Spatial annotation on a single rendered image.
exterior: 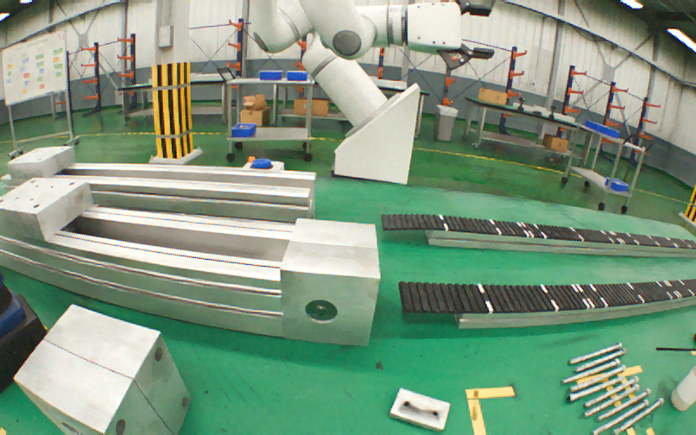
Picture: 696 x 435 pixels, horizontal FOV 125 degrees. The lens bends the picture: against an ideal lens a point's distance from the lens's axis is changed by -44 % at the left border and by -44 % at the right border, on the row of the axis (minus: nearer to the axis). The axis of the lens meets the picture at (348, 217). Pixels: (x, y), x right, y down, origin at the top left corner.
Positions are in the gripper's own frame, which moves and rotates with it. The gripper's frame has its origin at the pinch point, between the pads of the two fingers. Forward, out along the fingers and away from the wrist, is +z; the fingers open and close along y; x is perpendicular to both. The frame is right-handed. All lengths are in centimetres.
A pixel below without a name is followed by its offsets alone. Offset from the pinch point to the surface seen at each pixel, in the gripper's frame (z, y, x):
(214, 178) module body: -46, 30, 11
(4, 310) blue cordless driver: -51, 43, 48
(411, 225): -12.9, 36.5, 5.6
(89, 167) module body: -77, 28, 18
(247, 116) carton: -292, -59, -405
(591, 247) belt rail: 26.1, 39.5, -3.9
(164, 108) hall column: -273, -37, -194
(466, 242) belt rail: -3.2, 38.9, 3.2
